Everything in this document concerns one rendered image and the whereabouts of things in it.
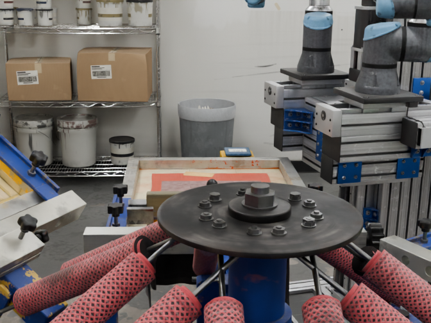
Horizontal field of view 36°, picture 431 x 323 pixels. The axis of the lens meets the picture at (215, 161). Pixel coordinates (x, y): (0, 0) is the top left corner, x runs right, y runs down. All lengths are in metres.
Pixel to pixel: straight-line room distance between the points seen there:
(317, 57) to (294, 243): 1.90
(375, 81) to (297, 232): 1.43
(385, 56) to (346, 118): 0.24
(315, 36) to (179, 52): 2.85
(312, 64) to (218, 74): 2.82
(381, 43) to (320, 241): 1.46
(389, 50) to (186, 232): 1.50
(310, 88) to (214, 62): 2.82
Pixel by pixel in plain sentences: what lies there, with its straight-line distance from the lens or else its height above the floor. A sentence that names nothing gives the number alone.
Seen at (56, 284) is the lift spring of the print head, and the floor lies 1.16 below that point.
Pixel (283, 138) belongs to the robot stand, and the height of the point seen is 1.00.
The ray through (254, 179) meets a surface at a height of 0.96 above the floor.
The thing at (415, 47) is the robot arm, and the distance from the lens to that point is 2.30.
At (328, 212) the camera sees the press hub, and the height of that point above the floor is 1.31.
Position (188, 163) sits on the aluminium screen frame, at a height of 0.98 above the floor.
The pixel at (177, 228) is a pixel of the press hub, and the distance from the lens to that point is 0.92.
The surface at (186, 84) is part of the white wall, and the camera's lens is 5.51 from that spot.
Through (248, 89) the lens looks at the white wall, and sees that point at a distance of 5.55.
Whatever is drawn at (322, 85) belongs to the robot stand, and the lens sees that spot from 2.76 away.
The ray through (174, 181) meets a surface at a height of 0.96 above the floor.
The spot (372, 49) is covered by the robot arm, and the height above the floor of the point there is 1.41.
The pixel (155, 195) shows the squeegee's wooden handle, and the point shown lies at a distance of 1.83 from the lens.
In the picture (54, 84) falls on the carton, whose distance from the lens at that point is 5.14.
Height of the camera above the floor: 1.65
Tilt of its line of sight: 16 degrees down
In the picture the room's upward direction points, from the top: 1 degrees clockwise
